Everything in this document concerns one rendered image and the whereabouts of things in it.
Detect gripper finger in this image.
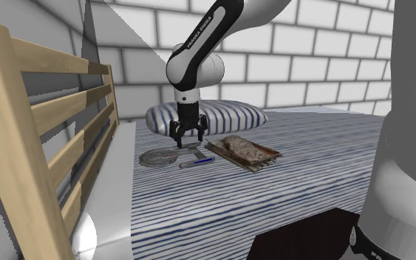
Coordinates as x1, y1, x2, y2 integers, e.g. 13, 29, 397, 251
195, 114, 209, 140
169, 120, 185, 150

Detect wooden bed with striped cover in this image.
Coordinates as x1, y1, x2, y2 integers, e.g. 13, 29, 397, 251
0, 16, 389, 260

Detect brown tray with meat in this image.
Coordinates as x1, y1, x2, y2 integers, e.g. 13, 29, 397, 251
203, 134, 284, 174

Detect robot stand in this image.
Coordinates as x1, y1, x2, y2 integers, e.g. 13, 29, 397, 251
245, 207, 361, 260

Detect grey model spaceship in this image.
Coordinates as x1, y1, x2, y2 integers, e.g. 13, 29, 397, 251
138, 141, 209, 168

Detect blue striped white pillow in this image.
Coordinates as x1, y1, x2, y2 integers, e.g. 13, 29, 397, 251
145, 99, 270, 137

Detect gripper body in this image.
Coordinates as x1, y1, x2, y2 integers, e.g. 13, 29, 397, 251
176, 101, 202, 132

